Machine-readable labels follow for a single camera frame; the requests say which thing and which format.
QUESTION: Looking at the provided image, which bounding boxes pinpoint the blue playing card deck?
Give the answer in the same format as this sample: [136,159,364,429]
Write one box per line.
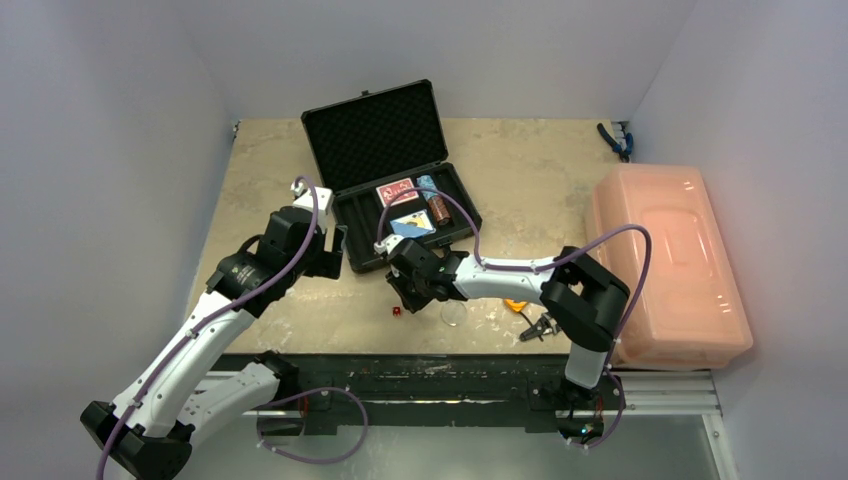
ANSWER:
[389,210,436,238]

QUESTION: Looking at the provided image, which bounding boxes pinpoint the blue poker chip stack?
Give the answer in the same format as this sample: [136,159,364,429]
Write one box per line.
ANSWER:
[416,175,436,190]

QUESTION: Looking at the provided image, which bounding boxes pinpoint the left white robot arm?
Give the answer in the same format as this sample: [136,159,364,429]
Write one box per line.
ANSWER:
[80,194,345,479]

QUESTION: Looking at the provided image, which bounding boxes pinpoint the aluminium frame rails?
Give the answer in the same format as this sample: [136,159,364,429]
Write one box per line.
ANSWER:
[183,355,739,479]

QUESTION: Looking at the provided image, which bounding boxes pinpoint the black poker set case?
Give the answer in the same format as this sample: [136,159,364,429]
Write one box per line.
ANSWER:
[301,79,482,274]

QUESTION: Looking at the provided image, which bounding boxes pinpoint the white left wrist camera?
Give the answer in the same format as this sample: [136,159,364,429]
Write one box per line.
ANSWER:
[291,184,334,215]

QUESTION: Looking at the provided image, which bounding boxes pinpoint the black wire stripper pliers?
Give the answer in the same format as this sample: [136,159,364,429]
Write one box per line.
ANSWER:
[519,312,561,342]

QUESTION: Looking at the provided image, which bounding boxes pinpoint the red playing card deck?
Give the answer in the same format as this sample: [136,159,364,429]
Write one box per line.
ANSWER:
[375,177,419,207]

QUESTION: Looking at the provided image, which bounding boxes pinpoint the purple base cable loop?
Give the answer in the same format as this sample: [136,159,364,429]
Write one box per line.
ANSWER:
[255,388,370,466]

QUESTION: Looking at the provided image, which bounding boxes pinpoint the orange translucent storage bin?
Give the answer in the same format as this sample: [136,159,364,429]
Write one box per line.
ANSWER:
[585,164,753,370]

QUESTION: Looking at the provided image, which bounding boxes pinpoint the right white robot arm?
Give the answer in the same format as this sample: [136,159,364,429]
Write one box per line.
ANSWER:
[374,234,642,407]

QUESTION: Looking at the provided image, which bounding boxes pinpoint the yellow tape measure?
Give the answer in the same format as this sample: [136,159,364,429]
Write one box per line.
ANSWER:
[504,299,527,313]

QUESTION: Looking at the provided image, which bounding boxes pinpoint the black table front rail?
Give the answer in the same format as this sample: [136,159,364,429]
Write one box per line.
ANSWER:
[257,353,625,443]

